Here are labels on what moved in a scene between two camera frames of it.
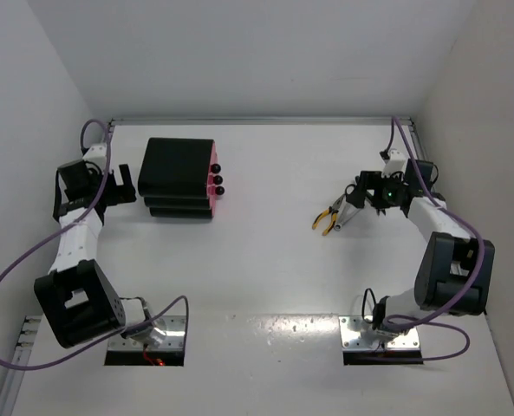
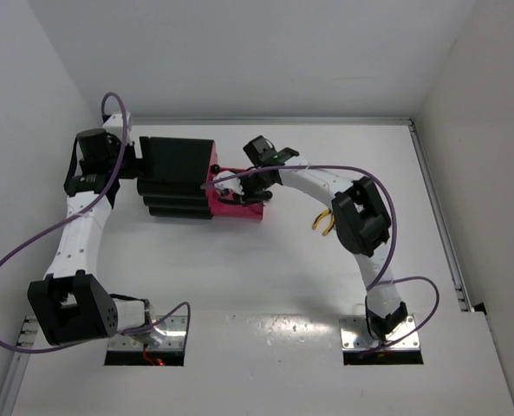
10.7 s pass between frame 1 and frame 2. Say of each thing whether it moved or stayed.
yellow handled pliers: stayed
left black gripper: moved
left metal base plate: stayed
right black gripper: moved
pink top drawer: stayed
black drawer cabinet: stayed
